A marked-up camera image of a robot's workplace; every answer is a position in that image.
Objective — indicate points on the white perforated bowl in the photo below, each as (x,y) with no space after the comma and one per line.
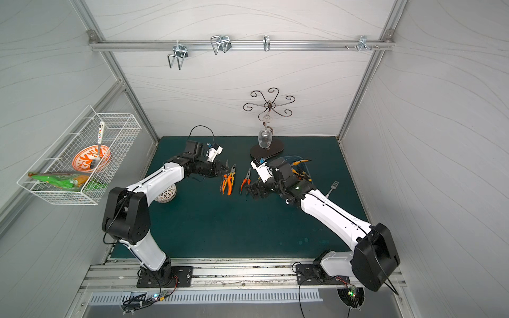
(167,195)

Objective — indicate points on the small orange pliers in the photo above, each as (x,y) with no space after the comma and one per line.
(228,182)

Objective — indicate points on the orange patterned plate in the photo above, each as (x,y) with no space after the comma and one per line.
(81,162)

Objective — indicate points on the white wire basket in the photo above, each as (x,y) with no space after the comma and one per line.
(120,133)

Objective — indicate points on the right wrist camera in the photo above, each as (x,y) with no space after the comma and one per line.
(263,170)

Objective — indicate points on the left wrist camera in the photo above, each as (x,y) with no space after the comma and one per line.
(213,151)

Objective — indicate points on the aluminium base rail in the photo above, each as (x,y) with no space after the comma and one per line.
(208,273)

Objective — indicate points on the orange long nose pliers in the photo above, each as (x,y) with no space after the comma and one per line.
(246,181)

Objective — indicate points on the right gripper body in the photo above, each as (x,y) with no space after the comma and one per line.
(262,185)

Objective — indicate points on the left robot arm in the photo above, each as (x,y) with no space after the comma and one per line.
(127,217)

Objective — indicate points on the aluminium hanging rail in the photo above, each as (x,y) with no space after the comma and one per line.
(237,45)

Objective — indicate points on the clear wine glass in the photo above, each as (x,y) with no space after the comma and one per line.
(265,138)

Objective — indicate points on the blue storage box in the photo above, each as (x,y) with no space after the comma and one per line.
(301,171)

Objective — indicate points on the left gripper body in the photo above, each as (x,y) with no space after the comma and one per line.
(213,169)

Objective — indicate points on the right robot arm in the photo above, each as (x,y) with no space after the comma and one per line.
(373,257)

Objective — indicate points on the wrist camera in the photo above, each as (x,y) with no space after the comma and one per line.
(263,170)
(213,151)

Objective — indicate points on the green plastic package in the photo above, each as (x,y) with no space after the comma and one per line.
(67,181)

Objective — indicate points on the silver fork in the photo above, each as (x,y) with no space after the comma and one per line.
(332,188)

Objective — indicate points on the white handled utensil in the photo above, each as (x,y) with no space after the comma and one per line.
(97,157)

